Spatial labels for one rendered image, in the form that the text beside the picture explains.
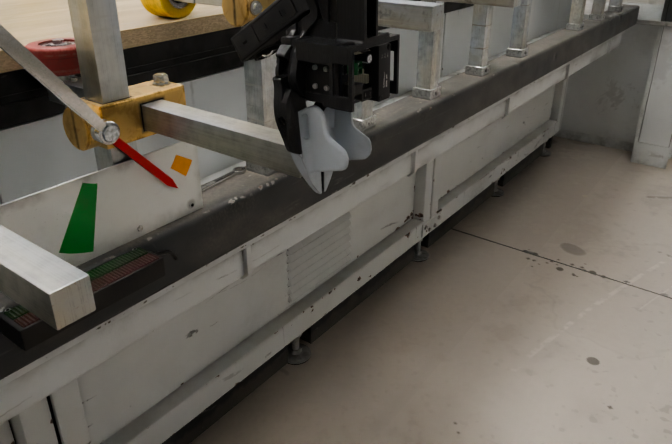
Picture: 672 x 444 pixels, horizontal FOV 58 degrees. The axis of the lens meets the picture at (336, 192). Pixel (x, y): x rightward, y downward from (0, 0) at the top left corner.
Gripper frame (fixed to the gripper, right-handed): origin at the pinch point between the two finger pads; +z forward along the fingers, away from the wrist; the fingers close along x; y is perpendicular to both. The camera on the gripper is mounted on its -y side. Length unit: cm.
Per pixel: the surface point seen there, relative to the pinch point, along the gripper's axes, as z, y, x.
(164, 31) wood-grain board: -7, -46, 20
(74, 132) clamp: -2.0, -26.6, -8.7
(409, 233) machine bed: 66, -48, 103
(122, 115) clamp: -3.3, -23.9, -4.2
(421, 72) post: 7, -27, 69
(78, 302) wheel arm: 0.9, -0.8, -24.8
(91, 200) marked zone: 5.1, -24.0, -9.7
